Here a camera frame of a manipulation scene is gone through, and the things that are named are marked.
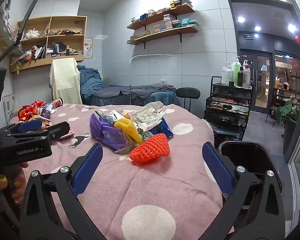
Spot orange foam fruit net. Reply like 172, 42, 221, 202
129, 133, 170, 164

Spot blue snack packet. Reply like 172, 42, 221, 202
150, 117, 174, 138

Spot glass double door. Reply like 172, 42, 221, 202
240, 49, 274, 109

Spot pink polka dot blanket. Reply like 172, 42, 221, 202
9, 102, 234, 240

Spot potted green plant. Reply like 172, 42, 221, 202
275, 95, 300, 160

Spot green white wrapper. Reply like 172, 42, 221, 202
95, 109, 127, 125

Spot white wall notice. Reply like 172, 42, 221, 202
2, 93, 17, 117

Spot blue crumpled blanket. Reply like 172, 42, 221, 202
77, 65, 105, 98

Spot dark printed packet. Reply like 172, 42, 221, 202
39, 107, 56, 120

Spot red patterned wrapper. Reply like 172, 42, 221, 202
17, 100, 44, 122

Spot glass sliding door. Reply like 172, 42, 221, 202
280, 0, 300, 205

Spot green pump bottle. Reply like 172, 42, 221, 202
231, 56, 242, 87

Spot small wall poster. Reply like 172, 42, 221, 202
84, 37, 93, 59

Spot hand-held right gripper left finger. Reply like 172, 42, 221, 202
19, 143, 104, 240

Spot wooden cubby shelf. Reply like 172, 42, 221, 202
9, 16, 88, 74

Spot cream cloth on chair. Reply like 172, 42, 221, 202
49, 57, 83, 105

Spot purple plastic packet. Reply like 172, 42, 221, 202
89, 113, 131, 153

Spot yellow foam fruit net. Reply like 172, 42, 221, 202
114, 118, 144, 145

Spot black round stool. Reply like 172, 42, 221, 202
176, 87, 201, 111

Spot wooden wall shelf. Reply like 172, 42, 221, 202
127, 25, 199, 50
127, 4, 195, 30

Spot dark brown bottle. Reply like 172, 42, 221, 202
237, 66, 244, 87

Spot wall shelves with boxes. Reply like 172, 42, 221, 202
129, 12, 199, 42

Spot teal wrapper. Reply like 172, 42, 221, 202
139, 130, 154, 142

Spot wooden bar stool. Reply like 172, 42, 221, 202
265, 106, 278, 127

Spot row of small boxes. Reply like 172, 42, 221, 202
131, 0, 193, 23

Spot white curved wall rail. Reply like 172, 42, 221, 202
129, 53, 174, 63

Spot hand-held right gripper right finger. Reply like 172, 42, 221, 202
202, 142, 287, 240

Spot wooden counter table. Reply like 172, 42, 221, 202
273, 86, 300, 99

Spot black tiered cart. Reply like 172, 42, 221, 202
204, 76, 253, 140

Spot clear plastic bottle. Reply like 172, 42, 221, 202
242, 60, 252, 89

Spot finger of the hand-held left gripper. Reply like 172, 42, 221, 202
0, 119, 43, 137
6, 121, 71, 141

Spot black trash bin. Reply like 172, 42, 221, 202
219, 140, 272, 230

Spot silver foil wrapper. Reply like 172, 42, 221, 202
130, 101, 167, 131

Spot white pump bottle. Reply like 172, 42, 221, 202
221, 61, 234, 85

